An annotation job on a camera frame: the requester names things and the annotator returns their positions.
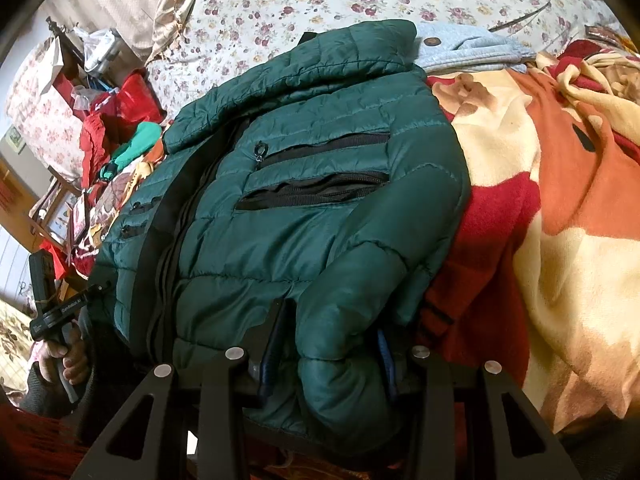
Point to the light blue garment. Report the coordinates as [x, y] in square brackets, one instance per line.
[465, 50]

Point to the small wall picture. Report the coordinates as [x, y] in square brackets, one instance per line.
[15, 140]

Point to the white paper bag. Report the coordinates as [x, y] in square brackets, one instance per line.
[51, 67]

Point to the red plastic bag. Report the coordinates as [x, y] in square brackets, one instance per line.
[140, 97]

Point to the beige satin cloth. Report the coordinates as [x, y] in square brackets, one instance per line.
[175, 15]

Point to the bright green cloth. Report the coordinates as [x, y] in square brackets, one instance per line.
[135, 142]

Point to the orange and yellow printed blanket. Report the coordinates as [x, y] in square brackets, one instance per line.
[575, 185]

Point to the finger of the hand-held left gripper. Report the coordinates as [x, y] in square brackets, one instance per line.
[97, 291]

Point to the clear plastic-wrapped item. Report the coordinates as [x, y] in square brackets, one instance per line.
[102, 50]

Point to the dark green puffer jacket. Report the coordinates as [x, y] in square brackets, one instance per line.
[300, 210]

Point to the person's left hand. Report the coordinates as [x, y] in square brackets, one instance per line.
[70, 362]

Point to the person's left forearm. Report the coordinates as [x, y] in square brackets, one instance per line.
[45, 395]

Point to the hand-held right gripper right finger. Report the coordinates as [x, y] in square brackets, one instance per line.
[386, 360]

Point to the dark red knitted cloth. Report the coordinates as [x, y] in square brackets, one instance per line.
[40, 445]

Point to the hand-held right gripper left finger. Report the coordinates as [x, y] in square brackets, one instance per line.
[267, 360]

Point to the wooden picture frames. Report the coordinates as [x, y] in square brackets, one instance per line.
[57, 215]

